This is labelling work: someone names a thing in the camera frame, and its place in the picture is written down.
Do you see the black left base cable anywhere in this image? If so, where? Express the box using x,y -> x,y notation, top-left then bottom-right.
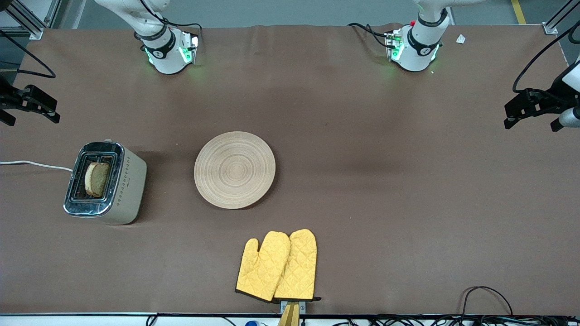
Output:
348,23 -> 396,48

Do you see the white toaster power cable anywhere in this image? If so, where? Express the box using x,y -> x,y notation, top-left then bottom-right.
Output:
0,160 -> 74,173

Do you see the yellow floor tape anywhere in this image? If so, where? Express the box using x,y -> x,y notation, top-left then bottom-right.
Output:
511,0 -> 528,25

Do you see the black base cable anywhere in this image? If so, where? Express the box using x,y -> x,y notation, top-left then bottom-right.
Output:
138,0 -> 203,46
348,23 -> 396,48

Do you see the brown table cover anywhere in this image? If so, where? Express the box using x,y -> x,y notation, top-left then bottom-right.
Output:
0,23 -> 580,316

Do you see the aluminium frame profile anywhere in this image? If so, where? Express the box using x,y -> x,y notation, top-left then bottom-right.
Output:
542,0 -> 580,36
0,0 -> 62,40

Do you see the beige chrome two-slot toaster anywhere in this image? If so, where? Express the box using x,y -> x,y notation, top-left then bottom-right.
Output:
63,139 -> 148,225

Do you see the small metal bracket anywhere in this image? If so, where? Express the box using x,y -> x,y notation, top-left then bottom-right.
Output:
280,300 -> 307,316

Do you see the black right base cable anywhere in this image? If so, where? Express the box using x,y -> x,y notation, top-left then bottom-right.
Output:
138,0 -> 203,46

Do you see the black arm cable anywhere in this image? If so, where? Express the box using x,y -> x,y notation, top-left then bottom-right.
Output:
0,28 -> 57,79
512,20 -> 580,94

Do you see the round wooden plate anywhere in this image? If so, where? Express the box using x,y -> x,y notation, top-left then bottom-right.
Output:
194,131 -> 276,210

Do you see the black looped cable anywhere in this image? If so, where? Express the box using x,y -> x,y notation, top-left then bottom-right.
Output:
460,286 -> 515,317

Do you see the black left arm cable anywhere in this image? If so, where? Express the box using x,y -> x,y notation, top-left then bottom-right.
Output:
512,20 -> 580,94

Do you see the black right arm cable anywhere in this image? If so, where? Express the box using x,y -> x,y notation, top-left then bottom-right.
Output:
0,28 -> 57,79

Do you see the yellow quilted oven mitt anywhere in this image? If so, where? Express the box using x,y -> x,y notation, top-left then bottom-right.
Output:
273,229 -> 322,302
235,231 -> 291,302

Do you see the brown toast slice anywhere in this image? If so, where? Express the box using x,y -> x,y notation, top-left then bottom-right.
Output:
84,162 -> 112,198

